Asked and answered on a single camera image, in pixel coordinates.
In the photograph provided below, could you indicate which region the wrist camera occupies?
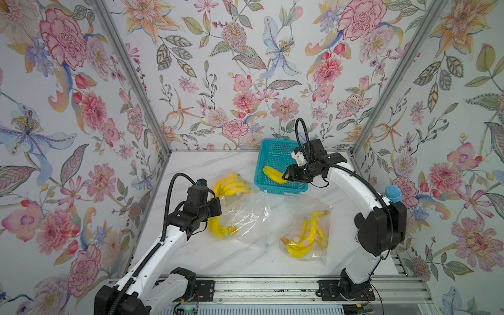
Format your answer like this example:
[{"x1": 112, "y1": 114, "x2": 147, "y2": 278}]
[
  {"x1": 196, "y1": 178, "x2": 208, "y2": 188},
  {"x1": 291, "y1": 148, "x2": 308, "y2": 167}
]

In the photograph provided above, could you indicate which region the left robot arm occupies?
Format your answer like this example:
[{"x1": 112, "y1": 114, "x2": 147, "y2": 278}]
[{"x1": 93, "y1": 173, "x2": 222, "y2": 314}]

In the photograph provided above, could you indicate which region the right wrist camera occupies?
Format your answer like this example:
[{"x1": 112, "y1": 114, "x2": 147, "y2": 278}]
[{"x1": 291, "y1": 148, "x2": 308, "y2": 167}]

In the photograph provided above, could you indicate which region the banana bunch in dotted bag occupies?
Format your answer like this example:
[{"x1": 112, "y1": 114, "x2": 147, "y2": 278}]
[{"x1": 280, "y1": 210, "x2": 331, "y2": 259}]

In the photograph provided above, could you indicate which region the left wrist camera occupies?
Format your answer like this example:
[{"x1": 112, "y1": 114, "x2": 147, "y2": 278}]
[{"x1": 196, "y1": 178, "x2": 208, "y2": 188}]

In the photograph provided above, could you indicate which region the aluminium corner post left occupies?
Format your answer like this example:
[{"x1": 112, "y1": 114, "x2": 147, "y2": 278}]
[{"x1": 90, "y1": 0, "x2": 171, "y2": 156}]

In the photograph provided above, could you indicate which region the blue microphone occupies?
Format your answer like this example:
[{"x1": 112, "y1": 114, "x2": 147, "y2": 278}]
[{"x1": 385, "y1": 185, "x2": 402, "y2": 203}]

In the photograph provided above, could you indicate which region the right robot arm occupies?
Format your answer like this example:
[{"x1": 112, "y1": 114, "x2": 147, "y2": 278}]
[{"x1": 282, "y1": 139, "x2": 407, "y2": 301}]

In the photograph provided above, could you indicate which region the aluminium corner post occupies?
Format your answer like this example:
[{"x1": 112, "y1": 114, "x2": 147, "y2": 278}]
[
  {"x1": 90, "y1": 0, "x2": 171, "y2": 156},
  {"x1": 349, "y1": 0, "x2": 444, "y2": 157}
]

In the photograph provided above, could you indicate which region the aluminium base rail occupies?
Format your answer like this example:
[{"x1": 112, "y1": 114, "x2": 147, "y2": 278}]
[{"x1": 149, "y1": 275, "x2": 434, "y2": 315}]

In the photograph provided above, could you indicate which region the aluminium corner post right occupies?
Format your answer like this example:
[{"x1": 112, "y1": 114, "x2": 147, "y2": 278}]
[{"x1": 349, "y1": 0, "x2": 444, "y2": 157}]

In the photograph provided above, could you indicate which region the teal plastic basket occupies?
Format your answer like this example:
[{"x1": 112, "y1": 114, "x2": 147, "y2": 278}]
[{"x1": 254, "y1": 139, "x2": 308, "y2": 194}]

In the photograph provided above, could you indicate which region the yellow banana bunch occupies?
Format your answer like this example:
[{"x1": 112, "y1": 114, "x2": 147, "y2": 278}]
[
  {"x1": 213, "y1": 173, "x2": 251, "y2": 197},
  {"x1": 262, "y1": 165, "x2": 288, "y2": 185}
]

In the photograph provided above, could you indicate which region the pink dotted zip bag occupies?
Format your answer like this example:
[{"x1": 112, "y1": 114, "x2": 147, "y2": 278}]
[{"x1": 279, "y1": 196, "x2": 333, "y2": 264}]

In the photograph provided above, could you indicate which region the clear zip-top bag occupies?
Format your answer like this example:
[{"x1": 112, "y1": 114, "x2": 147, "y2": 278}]
[{"x1": 208, "y1": 191, "x2": 293, "y2": 249}]

